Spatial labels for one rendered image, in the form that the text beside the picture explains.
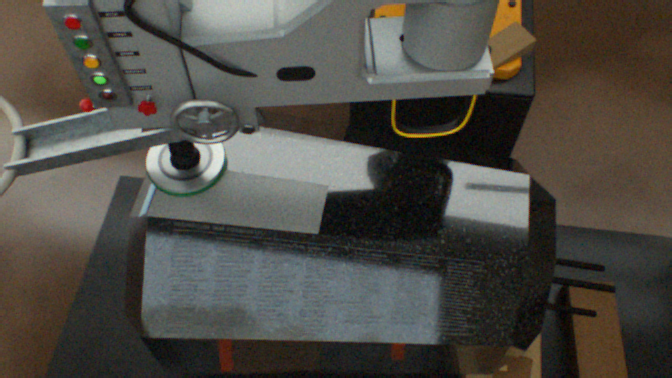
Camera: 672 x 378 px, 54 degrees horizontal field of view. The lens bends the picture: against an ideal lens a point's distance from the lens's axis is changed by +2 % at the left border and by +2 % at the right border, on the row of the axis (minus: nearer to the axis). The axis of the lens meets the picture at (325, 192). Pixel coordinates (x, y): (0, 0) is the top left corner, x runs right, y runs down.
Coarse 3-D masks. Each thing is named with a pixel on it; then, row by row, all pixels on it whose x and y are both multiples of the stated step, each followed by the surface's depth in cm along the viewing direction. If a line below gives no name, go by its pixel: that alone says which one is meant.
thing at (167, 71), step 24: (96, 0) 119; (120, 0) 119; (144, 0) 119; (168, 0) 122; (120, 24) 124; (168, 24) 125; (120, 48) 129; (144, 48) 129; (168, 48) 130; (168, 72) 135; (144, 96) 141; (168, 96) 142; (192, 96) 143; (120, 120) 148; (144, 120) 148; (168, 120) 149
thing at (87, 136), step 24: (72, 120) 172; (96, 120) 172; (264, 120) 159; (48, 144) 175; (72, 144) 173; (96, 144) 164; (120, 144) 164; (144, 144) 164; (24, 168) 170; (48, 168) 171
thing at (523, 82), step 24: (528, 0) 232; (528, 24) 226; (528, 72) 215; (456, 96) 215; (480, 96) 213; (504, 96) 212; (528, 96) 210; (360, 120) 233; (384, 120) 231; (408, 120) 230; (432, 120) 228; (480, 120) 225; (504, 120) 222; (456, 144) 238; (480, 144) 235; (504, 144) 233
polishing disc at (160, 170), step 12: (204, 144) 183; (216, 144) 183; (156, 156) 181; (168, 156) 181; (204, 156) 181; (216, 156) 180; (156, 168) 179; (168, 168) 179; (192, 168) 178; (204, 168) 178; (216, 168) 178; (156, 180) 177; (168, 180) 177; (180, 180) 177; (192, 180) 176; (204, 180) 176; (180, 192) 176
